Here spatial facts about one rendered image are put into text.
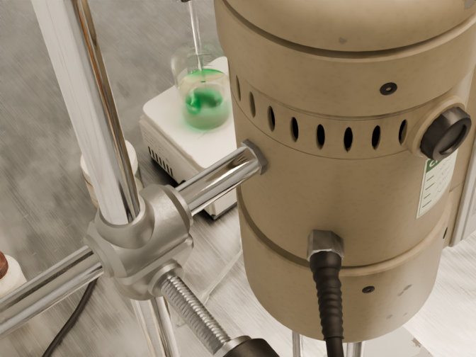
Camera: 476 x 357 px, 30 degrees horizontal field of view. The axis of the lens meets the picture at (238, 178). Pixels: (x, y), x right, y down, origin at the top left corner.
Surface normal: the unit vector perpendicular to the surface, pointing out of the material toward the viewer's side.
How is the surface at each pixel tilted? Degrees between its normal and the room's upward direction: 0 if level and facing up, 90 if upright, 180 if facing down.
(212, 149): 0
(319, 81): 90
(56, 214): 0
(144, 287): 105
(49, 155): 0
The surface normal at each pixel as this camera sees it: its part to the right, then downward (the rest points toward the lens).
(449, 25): 0.49, 0.68
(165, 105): -0.07, -0.60
